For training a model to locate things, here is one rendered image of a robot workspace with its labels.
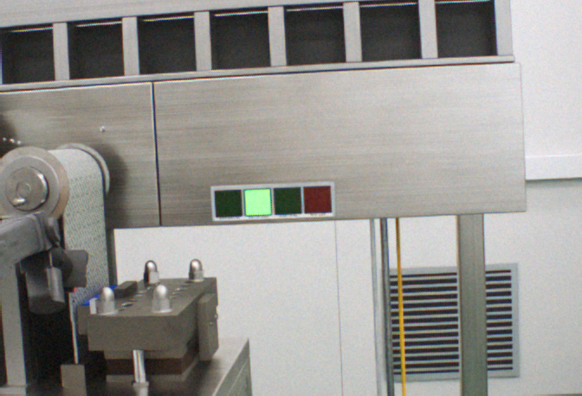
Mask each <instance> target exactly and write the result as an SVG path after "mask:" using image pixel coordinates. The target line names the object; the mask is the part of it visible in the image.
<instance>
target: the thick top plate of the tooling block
mask: <svg viewBox="0 0 582 396"><path fill-rule="evenodd" d="M159 279H160V281H161V282H156V283H145V282H143V281H144V279H142V280H139V281H138V282H137V288H138V289H137V290H136V291H134V292H133V293H131V294H130V295H129V296H128V297H126V298H114V299H115V300H116V301H117V310H118V311H119V313H117V314H114V315H97V313H96V314H90V315H88V316H87V337H88V349H89V350H90V351H96V350H113V351H128V350H161V349H169V350H180V349H181V348H182V346H183V345H184V344H185V343H186V342H187V340H188V339H189V338H190V337H191V336H192V335H193V333H194V332H195V331H197V330H198V324H197V308H196V302H197V301H198V300H199V299H200V298H202V297H203V296H204V295H205V294H207V293H216V295H217V306H218V291H217V277H205V279H206V281H203V282H187V280H188V278H176V277H175V279H171V278H159ZM159 285H163V286H165V287H166V288H167V290H168V294H169V298H170V299H171V307H172V308H173V311H172V312H169V313H162V314H159V313H155V312H152V310H153V307H152V300H154V299H153V290H154V289H155V288H157V287H158V286H159Z"/></svg>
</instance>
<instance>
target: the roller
mask: <svg viewBox="0 0 582 396"><path fill-rule="evenodd" d="M23 167H34V168H36V169H38V170H39V171H41V172H42V174H43V175H44V176H45V178H46V179H47V181H48V188H49V192H48V198H47V200H46V202H45V203H44V204H43V205H42V207H41V208H40V209H38V210H36V211H19V210H18V209H16V207H14V206H13V205H12V204H11V203H10V201H9V200H8V198H7V195H6V183H7V180H8V178H9V177H10V175H11V174H12V173H13V172H14V171H15V170H17V169H20V168H23ZM59 195H60V185H59V180H58V178H57V176H56V174H55V170H54V169H53V168H52V167H51V166H50V165H49V164H48V163H47V162H46V161H44V160H42V159H39V157H36V156H22V157H21V158H18V159H15V160H13V161H11V162H10V163H9V164H8V165H7V166H6V167H4V169H3V170H2V171H1V174H0V200H1V203H2V205H3V207H4V208H5V210H6V211H7V212H8V213H9V214H10V215H11V216H22V215H28V214H31V213H36V212H39V211H45V212H46V214H47V215H49V214H50V213H51V212H52V211H53V209H54V208H55V207H56V204H57V201H58V198H59Z"/></svg>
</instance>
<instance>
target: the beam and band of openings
mask: <svg viewBox="0 0 582 396"><path fill-rule="evenodd" d="M464 1H473V2H464ZM437 2H442V3H437ZM450 2H459V3H450ZM407 3H415V4H407ZM393 4H402V5H393ZM365 5H370V6H372V7H365ZM378 5H387V6H378ZM335 7H343V8H335ZM320 8H328V9H320ZM305 9H314V10H305ZM262 11H268V12H262ZM247 12H255V13H247ZM232 14H241V15H232ZM218 15H226V16H218ZM189 16H194V17H189ZM174 17H182V18H174ZM159 19H168V20H159ZM145 20H153V21H145ZM121 22H122V23H121ZM103 23H111V24H103ZM89 24H96V25H89ZM80 25H82V26H81V27H78V26H80ZM46 28H52V29H46ZM32 29H40V30H32ZM18 30H26V31H18ZM513 62H514V55H513V40H512V18H511V16H510V0H487V1H478V0H0V93H1V92H16V91H31V90H39V89H48V88H78V87H94V85H111V84H127V83H142V82H158V81H175V80H192V79H208V78H224V77H241V75H273V74H290V73H307V72H323V71H340V70H357V69H374V68H405V67H409V68H421V67H438V66H453V65H469V64H486V63H493V64H501V63H513Z"/></svg>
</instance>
